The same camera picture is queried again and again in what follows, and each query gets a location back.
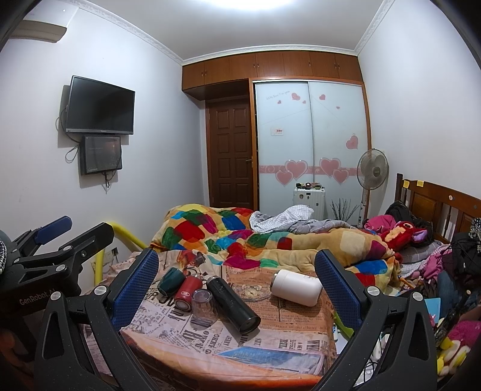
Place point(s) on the red plush toy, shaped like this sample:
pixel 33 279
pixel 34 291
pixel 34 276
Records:
pixel 404 234

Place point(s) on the clear glass cup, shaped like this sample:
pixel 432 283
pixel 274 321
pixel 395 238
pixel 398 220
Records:
pixel 203 312

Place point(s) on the black thermos bottle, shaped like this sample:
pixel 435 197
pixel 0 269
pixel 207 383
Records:
pixel 230 304

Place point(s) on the wall mounted black television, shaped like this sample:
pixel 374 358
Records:
pixel 96 107

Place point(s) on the small black wall monitor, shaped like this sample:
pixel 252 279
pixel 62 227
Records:
pixel 100 154

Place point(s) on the colourful patchwork quilt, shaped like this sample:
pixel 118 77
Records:
pixel 225 238

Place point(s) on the white grey crumpled cloth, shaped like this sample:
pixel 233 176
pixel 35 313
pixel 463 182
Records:
pixel 295 219

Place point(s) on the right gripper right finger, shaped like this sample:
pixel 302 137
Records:
pixel 392 347

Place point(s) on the wooden overhead cabinets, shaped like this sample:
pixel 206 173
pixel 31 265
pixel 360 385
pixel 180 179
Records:
pixel 228 76

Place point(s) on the brown wooden door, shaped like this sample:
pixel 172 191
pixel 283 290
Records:
pixel 229 153

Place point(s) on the white standing fan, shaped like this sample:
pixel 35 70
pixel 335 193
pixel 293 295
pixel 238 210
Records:
pixel 372 172

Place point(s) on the wooden bed headboard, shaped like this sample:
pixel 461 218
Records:
pixel 449 211

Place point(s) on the red thermos cup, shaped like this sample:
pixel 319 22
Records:
pixel 183 297

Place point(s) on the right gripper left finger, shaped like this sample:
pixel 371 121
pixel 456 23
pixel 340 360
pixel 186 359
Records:
pixel 63 360

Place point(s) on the newspaper print tablecloth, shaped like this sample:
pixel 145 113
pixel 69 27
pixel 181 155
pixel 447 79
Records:
pixel 291 349

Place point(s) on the yellow plush toy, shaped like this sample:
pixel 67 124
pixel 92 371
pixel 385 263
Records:
pixel 452 354

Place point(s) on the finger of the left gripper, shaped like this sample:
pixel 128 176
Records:
pixel 52 229
pixel 83 247

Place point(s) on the dark green faceted cup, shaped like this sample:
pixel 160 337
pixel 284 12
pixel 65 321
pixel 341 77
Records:
pixel 170 282

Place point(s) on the white cylindrical cup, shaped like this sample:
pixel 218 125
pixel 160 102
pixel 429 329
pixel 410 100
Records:
pixel 301 289

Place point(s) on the sliding wardrobe with hearts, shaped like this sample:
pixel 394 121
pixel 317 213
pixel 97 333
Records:
pixel 310 132

